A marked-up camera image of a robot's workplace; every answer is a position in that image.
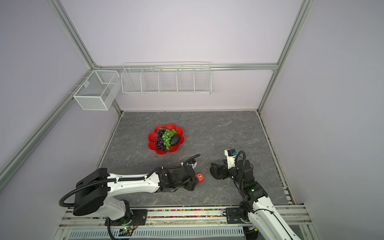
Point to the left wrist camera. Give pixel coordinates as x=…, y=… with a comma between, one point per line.
x=193, y=164

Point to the long white wire basket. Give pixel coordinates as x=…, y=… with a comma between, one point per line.
x=167, y=78

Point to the dark purple grape bunch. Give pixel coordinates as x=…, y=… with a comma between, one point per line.
x=160, y=142

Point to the red flower-shaped fruit bowl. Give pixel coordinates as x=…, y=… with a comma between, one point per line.
x=152, y=138

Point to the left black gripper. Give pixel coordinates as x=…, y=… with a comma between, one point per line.
x=192, y=184

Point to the aluminium front rail frame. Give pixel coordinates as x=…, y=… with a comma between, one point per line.
x=158, y=217

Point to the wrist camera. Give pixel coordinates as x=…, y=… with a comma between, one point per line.
x=193, y=164
x=231, y=155

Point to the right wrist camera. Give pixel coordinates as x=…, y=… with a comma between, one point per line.
x=231, y=155

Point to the dark avocado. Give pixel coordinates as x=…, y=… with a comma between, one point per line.
x=219, y=172
x=175, y=140

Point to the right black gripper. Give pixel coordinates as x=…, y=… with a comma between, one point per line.
x=227, y=171

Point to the white vent grille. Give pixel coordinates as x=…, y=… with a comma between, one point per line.
x=157, y=233

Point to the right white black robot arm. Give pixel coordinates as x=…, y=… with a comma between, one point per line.
x=257, y=206

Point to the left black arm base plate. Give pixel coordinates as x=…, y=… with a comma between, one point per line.
x=138, y=217

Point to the small white mesh basket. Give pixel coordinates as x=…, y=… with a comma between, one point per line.
x=99, y=90

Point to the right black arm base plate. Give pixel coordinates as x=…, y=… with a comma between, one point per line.
x=236, y=215

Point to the red apple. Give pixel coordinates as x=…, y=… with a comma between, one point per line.
x=200, y=178

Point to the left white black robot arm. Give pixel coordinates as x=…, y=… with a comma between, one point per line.
x=98, y=192

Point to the green grape bunch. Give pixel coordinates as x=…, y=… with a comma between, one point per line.
x=167, y=137

